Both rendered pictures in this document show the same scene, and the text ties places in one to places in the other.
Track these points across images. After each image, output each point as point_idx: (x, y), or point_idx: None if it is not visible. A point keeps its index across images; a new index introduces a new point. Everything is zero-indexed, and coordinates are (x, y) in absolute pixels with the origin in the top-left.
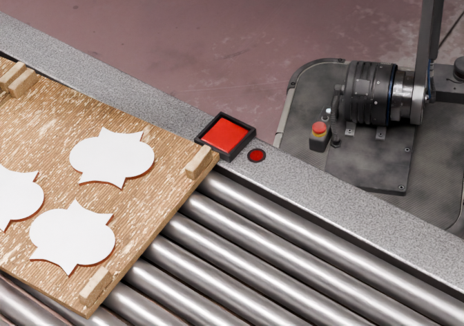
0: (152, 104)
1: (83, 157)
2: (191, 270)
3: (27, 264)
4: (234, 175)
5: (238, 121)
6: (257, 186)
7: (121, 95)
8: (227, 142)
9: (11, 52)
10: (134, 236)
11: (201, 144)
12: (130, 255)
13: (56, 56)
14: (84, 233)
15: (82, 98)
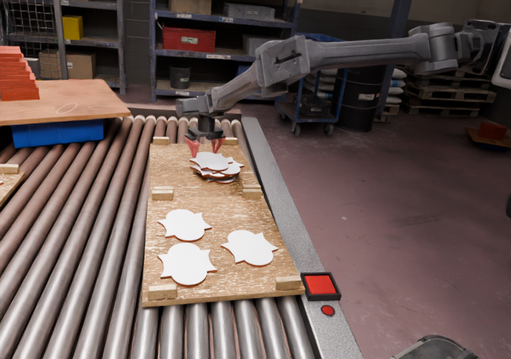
0: (300, 245)
1: (237, 236)
2: (219, 334)
3: (154, 257)
4: (303, 310)
5: (334, 284)
6: (310, 327)
7: (290, 231)
8: (317, 288)
9: (265, 185)
10: (213, 288)
11: (302, 277)
12: (198, 295)
13: (280, 198)
14: (192, 266)
15: (269, 217)
